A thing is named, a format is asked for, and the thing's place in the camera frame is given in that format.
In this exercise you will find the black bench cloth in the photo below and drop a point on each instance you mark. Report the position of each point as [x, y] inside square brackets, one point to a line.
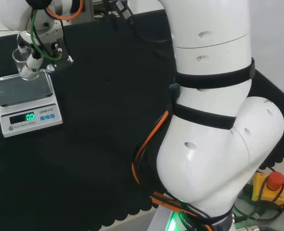
[96, 108]

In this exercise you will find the yellow stop button red cap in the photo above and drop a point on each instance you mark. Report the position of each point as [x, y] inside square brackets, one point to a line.
[274, 185]

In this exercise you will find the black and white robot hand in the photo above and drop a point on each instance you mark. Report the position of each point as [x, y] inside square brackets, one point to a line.
[56, 51]

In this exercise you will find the blue plug connector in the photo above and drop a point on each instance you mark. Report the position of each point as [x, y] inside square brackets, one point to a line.
[174, 85]

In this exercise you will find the white electronic balance steel pan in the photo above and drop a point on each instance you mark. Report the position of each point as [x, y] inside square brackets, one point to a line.
[24, 113]

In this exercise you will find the clear glass beaker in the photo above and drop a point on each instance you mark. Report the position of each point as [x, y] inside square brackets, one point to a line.
[18, 57]

